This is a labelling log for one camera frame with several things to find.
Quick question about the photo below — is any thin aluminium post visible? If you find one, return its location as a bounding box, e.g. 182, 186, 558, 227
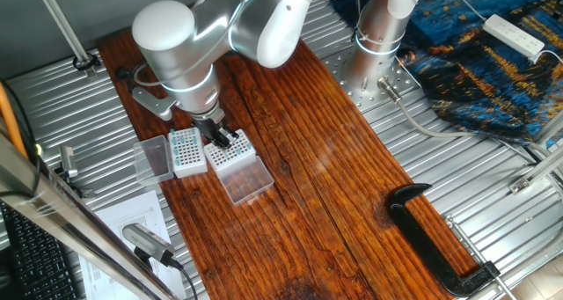
33, 0, 99, 79

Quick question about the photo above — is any orange tube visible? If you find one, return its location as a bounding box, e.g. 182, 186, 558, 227
0, 82, 28, 160

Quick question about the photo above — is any small silver camera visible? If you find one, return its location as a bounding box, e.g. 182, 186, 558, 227
59, 144, 79, 179

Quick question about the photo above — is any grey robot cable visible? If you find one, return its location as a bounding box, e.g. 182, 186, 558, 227
377, 76, 540, 165

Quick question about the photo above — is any black camera cable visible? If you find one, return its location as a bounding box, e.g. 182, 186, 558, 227
169, 258, 200, 300

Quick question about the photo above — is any printed paper sheet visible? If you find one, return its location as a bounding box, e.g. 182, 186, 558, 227
78, 190, 188, 300

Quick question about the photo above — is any white power strip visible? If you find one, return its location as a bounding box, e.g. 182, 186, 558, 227
482, 13, 546, 65

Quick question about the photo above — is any white power cable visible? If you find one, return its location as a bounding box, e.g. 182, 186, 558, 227
534, 48, 563, 66
442, 0, 487, 23

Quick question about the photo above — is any brown wooden board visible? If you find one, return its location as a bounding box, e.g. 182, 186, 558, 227
96, 26, 480, 300

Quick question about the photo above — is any silver metal frame bar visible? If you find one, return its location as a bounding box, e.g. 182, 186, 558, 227
0, 132, 181, 300

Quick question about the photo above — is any silver perforated base plate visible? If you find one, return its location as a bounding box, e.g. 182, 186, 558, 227
323, 44, 423, 114

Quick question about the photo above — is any blue painted cloth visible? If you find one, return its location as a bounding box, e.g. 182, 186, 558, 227
329, 0, 563, 150

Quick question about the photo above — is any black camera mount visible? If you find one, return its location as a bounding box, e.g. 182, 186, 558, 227
52, 167, 96, 200

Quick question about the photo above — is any black C-clamp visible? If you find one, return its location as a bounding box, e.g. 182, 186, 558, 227
385, 183, 502, 297

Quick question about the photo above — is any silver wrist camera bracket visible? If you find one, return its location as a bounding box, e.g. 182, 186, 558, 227
130, 86, 177, 121

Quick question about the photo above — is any silver clamp screw rod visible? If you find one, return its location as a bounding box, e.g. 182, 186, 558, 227
443, 214, 518, 300

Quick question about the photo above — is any aluminium profile bar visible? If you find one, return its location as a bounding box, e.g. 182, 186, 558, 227
508, 145, 563, 194
531, 110, 563, 147

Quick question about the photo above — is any clear plastic holder lid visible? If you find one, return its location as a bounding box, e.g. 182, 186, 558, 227
218, 154, 275, 207
133, 135, 175, 187

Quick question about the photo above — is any black keyboard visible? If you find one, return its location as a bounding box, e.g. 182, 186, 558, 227
0, 202, 83, 300

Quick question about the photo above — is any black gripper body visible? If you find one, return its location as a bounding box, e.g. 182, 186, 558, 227
192, 114, 226, 143

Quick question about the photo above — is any silver camera with black end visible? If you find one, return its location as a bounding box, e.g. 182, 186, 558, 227
121, 223, 177, 268

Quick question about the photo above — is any black cable loop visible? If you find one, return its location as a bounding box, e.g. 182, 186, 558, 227
72, 51, 102, 71

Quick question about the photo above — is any white pipette tip holder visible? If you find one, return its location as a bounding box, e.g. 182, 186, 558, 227
202, 128, 258, 178
168, 127, 209, 179

